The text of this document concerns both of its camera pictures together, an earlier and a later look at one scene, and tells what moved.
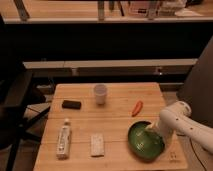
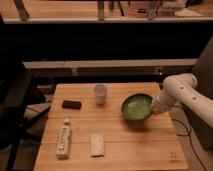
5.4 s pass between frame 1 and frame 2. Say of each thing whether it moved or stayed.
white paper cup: stayed
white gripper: moved
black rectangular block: stayed
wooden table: stayed
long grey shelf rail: stayed
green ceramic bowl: moved
